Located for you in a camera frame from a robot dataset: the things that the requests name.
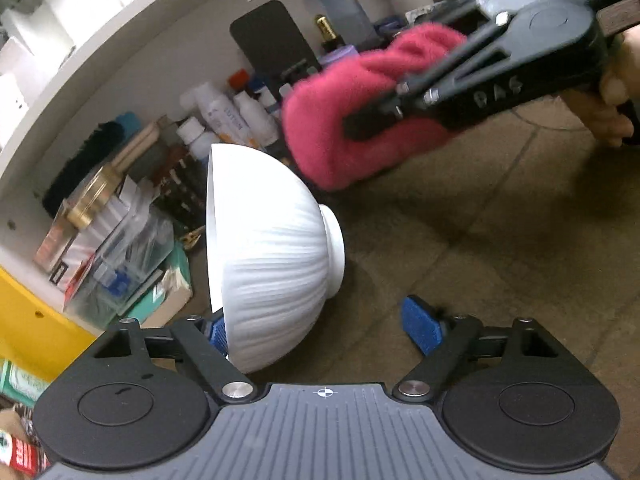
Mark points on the white spray can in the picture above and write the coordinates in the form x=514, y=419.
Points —
x=225, y=115

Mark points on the round gold tin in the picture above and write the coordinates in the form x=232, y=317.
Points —
x=95, y=195

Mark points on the small white bottle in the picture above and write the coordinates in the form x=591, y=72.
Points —
x=257, y=120

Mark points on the black patterned box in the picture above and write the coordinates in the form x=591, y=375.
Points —
x=167, y=195
x=192, y=175

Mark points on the black bristle brush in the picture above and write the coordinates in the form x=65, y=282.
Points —
x=85, y=165

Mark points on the purple lid toothpick jar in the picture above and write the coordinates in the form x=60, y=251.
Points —
x=340, y=55

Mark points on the red cap bottle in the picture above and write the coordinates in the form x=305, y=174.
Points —
x=238, y=80

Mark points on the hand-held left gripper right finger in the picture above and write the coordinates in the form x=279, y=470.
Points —
x=422, y=325

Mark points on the yellow plastic bin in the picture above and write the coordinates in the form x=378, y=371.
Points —
x=30, y=320

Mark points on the white shelf unit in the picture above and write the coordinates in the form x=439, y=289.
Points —
x=100, y=65

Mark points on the white ceramic bowl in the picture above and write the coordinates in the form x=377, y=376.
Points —
x=270, y=270

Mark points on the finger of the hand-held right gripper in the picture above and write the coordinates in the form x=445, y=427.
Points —
x=370, y=120
x=467, y=10

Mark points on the blue glass bottle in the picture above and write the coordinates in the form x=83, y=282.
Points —
x=345, y=10

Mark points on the teal paperback book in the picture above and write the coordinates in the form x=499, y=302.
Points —
x=170, y=290

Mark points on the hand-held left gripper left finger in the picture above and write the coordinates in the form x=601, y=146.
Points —
x=218, y=335

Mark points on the white medicine bottle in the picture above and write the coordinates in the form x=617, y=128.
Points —
x=200, y=140

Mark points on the clear plastic box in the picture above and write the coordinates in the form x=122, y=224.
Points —
x=125, y=270

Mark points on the white striped box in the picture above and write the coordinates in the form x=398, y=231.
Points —
x=100, y=240

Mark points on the person's right hand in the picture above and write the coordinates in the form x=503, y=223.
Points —
x=612, y=110

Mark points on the pink terry towel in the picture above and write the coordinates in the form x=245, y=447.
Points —
x=340, y=110

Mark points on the black phone stand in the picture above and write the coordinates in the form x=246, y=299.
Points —
x=270, y=40

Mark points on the black gold cap bottle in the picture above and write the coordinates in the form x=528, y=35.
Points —
x=327, y=35

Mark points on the green bottle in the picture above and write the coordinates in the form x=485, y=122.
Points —
x=20, y=382

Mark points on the red label bottle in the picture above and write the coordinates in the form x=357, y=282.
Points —
x=17, y=452

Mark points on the beige flat case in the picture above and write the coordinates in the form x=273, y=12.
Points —
x=140, y=145

